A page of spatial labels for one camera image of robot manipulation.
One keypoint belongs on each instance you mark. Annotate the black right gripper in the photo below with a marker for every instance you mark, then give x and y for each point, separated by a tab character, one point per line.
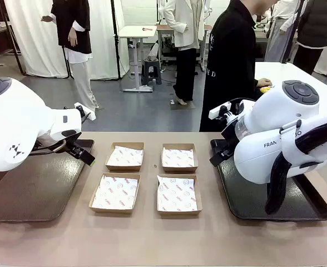
229	139

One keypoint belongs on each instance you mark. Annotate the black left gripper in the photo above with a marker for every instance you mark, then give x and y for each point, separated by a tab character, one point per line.
74	144

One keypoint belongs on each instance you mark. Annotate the brown kraft paper box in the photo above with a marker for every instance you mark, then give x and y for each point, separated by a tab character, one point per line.
110	210
124	168
180	213
180	169

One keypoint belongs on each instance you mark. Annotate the yellow sprinkled donut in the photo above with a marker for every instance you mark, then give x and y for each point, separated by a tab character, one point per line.
265	89

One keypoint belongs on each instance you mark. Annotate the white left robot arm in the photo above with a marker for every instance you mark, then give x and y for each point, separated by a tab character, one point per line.
13	116

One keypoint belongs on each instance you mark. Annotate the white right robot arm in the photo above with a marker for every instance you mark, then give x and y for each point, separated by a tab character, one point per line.
277	122

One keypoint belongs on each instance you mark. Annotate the large black plastic tray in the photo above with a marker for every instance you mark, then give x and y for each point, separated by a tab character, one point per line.
252	200

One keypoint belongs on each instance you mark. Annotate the brown plastic tray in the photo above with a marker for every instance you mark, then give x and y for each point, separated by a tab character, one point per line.
32	189

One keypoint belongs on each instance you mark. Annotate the person's right hand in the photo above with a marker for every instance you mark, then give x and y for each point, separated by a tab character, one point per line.
264	83

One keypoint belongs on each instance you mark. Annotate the person in black shirt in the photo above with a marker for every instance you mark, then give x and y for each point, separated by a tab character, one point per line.
230	69

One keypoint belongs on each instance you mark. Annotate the grey plastic step stool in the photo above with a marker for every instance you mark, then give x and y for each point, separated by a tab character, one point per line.
151	71

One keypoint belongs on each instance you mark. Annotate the white table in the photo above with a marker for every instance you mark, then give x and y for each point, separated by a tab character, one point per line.
286	72

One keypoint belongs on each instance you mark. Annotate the white curtain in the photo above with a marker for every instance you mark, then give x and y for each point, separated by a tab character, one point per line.
35	41

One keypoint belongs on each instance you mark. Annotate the mannequin in black top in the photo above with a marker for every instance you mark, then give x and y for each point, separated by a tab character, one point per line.
74	27

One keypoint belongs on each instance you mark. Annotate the mannequin in white blazer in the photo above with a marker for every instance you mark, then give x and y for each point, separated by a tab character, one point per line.
184	27

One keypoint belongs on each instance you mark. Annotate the white standing desk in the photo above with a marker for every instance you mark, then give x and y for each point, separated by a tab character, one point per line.
137	32

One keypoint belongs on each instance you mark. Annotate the wooden top desk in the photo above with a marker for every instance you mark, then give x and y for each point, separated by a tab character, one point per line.
166	27

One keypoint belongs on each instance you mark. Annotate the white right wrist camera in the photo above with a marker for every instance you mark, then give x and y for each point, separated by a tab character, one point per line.
219	111

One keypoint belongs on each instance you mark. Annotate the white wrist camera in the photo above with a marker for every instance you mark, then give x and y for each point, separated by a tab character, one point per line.
219	111
81	109

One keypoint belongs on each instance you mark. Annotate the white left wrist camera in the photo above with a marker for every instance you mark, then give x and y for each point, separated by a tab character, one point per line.
81	109

